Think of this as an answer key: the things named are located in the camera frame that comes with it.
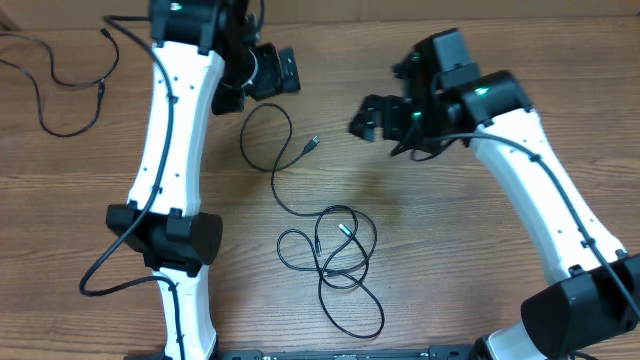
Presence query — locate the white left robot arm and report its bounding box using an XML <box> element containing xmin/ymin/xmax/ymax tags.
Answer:
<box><xmin>106</xmin><ymin>0</ymin><xmax>300</xmax><ymax>359</ymax></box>

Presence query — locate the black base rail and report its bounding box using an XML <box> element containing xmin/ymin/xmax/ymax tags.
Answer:
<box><xmin>124</xmin><ymin>343</ymin><xmax>569</xmax><ymax>360</ymax></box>

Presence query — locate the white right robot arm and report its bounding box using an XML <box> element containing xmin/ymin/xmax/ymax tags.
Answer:
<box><xmin>349</xmin><ymin>28</ymin><xmax>639</xmax><ymax>359</ymax></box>

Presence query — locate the black separated usb cable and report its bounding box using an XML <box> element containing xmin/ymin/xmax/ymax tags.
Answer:
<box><xmin>0</xmin><ymin>27</ymin><xmax>121</xmax><ymax>139</ymax></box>

